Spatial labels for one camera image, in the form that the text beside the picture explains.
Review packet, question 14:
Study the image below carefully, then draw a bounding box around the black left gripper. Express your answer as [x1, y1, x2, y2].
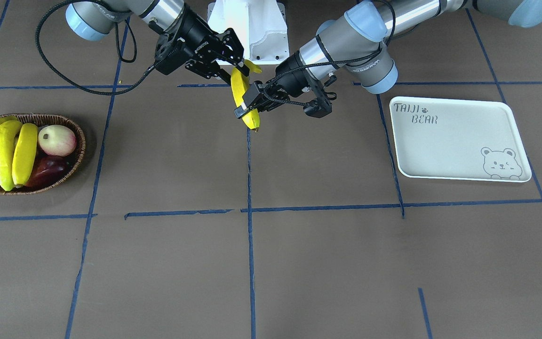
[234, 52, 311, 119]

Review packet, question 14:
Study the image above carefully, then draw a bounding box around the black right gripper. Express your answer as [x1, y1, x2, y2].
[170, 7, 245, 85]

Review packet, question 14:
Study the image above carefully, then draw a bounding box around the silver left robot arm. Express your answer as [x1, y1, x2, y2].
[234, 0, 542, 119]

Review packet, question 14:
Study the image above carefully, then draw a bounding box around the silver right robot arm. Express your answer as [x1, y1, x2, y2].
[66, 0, 250, 83]

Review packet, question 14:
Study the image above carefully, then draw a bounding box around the brown wicker basket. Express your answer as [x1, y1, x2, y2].
[0, 113, 86, 195]

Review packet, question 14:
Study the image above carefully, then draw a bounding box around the pink white peach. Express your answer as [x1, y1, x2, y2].
[37, 125, 77, 157]

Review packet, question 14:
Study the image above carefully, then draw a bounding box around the white bear tray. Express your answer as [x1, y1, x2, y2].
[389, 96, 533, 183]

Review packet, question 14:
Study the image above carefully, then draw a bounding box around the dark red apple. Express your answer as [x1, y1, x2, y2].
[24, 156, 70, 189]

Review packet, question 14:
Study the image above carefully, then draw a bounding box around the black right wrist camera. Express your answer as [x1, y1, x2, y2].
[155, 33, 193, 75]

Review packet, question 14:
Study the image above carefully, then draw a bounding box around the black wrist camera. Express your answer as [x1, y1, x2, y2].
[155, 33, 193, 75]
[303, 72, 336, 118]

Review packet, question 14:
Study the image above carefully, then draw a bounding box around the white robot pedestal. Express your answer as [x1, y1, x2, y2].
[207, 0, 290, 65]

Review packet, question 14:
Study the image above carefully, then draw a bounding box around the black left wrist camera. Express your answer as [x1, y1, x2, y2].
[303, 72, 336, 118]

